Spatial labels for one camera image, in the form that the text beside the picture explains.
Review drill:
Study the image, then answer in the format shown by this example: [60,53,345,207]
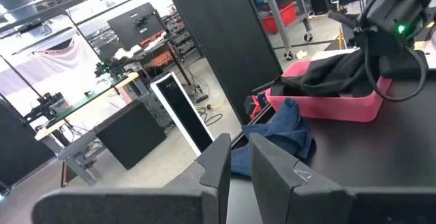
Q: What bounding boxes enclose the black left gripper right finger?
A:
[248,133,436,224]

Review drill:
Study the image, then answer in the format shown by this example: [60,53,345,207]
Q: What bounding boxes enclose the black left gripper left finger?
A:
[32,133,232,224]

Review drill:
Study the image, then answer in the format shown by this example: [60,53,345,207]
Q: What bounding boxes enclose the navy blue towel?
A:
[230,97,316,178]

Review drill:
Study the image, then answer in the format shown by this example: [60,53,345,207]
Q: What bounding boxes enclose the black towel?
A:
[270,48,382,98]

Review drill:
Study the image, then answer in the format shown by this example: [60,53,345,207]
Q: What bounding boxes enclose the pink plastic basket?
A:
[265,59,393,123]

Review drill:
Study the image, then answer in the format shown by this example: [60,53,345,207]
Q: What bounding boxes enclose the black and white tower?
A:
[149,71,216,157]

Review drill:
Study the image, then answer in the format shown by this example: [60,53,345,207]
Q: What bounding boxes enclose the red portable power station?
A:
[244,93,270,121]

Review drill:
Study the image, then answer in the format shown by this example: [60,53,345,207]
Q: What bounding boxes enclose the black cube cabinet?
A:
[93,99,168,171]

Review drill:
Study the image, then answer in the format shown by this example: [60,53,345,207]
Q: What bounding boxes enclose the grey metal wheeled cart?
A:
[249,0,314,62]

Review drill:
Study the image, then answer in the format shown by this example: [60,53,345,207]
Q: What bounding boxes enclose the red storage bin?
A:
[261,1,298,35]

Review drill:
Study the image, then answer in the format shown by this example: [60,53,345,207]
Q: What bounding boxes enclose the red drawer unit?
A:
[140,29,175,67]

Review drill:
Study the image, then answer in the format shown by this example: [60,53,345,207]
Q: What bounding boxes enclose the black partition panel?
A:
[166,0,284,125]

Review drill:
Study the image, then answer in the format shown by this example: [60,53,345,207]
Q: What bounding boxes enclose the desk with green top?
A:
[33,71,141,186]

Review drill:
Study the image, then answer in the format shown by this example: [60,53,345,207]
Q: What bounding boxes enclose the black monitor on stand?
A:
[107,1,168,52]

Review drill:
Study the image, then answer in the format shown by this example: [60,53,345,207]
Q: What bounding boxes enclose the white hanging cloth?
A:
[32,36,103,92]

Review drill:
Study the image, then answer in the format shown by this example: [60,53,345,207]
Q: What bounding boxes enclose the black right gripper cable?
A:
[363,43,429,103]

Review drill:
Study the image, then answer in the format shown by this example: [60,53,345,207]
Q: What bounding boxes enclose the black floor cable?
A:
[195,106,224,127]

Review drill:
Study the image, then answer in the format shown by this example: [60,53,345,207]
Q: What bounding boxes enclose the yellow floor cable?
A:
[196,96,228,111]

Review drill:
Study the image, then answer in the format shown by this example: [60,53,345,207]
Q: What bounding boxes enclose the black wall panel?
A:
[0,94,57,188]

